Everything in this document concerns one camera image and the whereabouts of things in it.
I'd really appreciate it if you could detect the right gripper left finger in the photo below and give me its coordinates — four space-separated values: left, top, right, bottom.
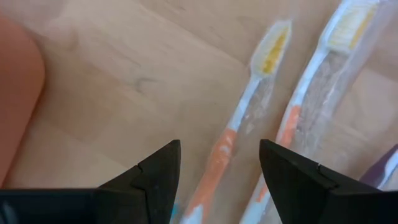
0 139 182 224

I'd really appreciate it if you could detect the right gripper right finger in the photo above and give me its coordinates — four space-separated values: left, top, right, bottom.
259 139 398 224

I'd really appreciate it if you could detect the purple packaged toothbrush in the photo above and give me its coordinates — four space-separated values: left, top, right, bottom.
359 142 398 192

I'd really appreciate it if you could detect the orange plastic basket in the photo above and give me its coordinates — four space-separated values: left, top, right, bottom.
0 15 46 187

